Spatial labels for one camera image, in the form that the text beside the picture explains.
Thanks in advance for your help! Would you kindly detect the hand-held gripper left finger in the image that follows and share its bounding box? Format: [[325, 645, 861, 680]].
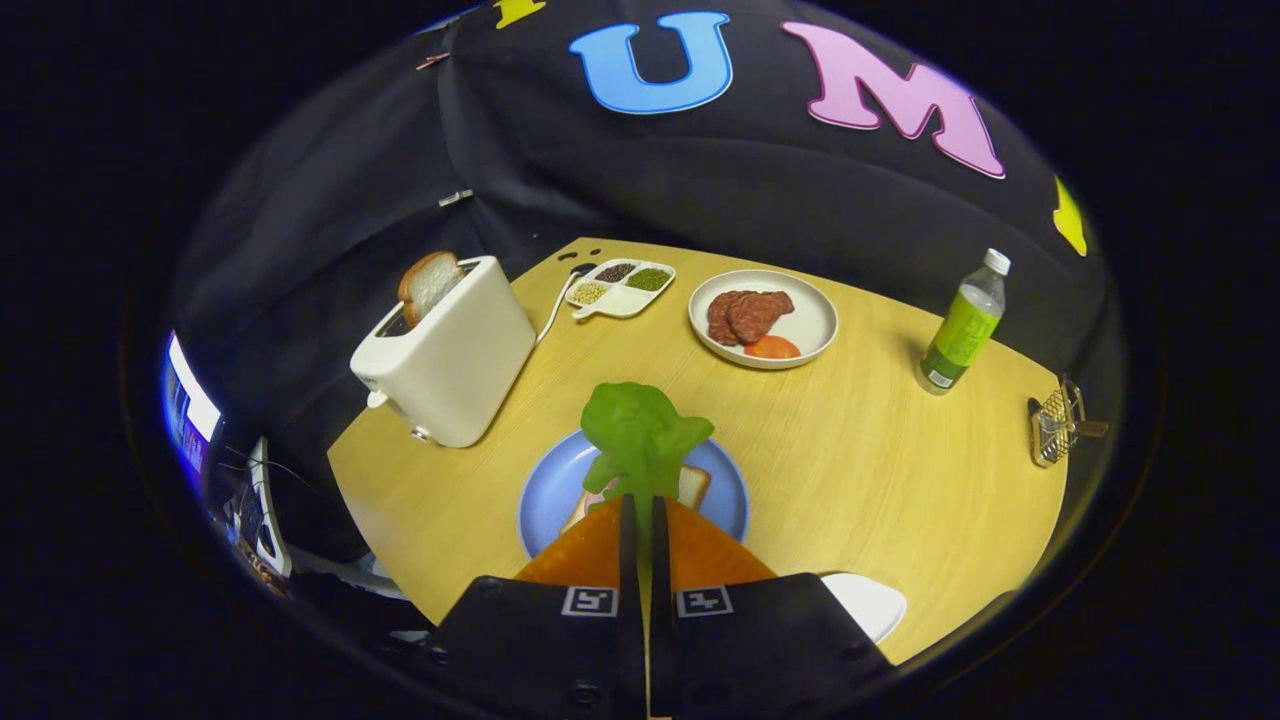
[[425, 494, 649, 720]]

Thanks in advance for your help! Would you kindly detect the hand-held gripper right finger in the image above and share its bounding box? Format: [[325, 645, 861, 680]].
[[650, 494, 896, 720]]

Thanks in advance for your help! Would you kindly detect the green lettuce leaf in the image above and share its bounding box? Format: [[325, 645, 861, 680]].
[[580, 381, 717, 531]]

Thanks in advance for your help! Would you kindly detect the toasted bread slice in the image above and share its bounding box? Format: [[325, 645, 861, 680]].
[[398, 251, 466, 329]]

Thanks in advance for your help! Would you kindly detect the small white dish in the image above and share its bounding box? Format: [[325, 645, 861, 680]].
[[820, 572, 908, 644]]

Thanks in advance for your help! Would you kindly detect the blue round plate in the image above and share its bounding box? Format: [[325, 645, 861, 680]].
[[517, 430, 751, 561]]

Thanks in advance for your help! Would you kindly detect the white bread slice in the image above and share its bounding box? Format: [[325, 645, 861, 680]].
[[560, 463, 713, 536]]

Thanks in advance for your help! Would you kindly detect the white toaster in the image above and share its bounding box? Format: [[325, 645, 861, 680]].
[[350, 255, 538, 449]]

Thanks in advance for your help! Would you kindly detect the white plastic object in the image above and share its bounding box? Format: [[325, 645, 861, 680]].
[[245, 438, 293, 581]]

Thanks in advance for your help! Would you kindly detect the dark meat slice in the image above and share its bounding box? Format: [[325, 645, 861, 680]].
[[727, 290, 796, 344], [707, 291, 747, 347]]

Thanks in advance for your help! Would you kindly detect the white round plate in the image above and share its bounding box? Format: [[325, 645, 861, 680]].
[[688, 269, 840, 371]]

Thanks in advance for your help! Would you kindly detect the white divided dish with beans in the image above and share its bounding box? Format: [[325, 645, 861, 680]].
[[565, 259, 677, 321]]

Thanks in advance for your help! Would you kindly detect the green label drink bottle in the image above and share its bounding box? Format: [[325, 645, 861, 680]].
[[917, 248, 1012, 396]]

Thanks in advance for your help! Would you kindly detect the computer monitor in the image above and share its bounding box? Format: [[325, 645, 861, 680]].
[[163, 332, 223, 471]]

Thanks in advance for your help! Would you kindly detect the black backdrop cloth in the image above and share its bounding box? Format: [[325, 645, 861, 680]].
[[165, 0, 1111, 561]]

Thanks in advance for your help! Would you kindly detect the white toaster cable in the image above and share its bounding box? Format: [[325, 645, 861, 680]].
[[535, 263, 598, 346]]

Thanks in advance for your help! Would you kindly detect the small metal wire basket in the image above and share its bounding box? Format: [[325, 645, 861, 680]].
[[1027, 375, 1111, 469]]

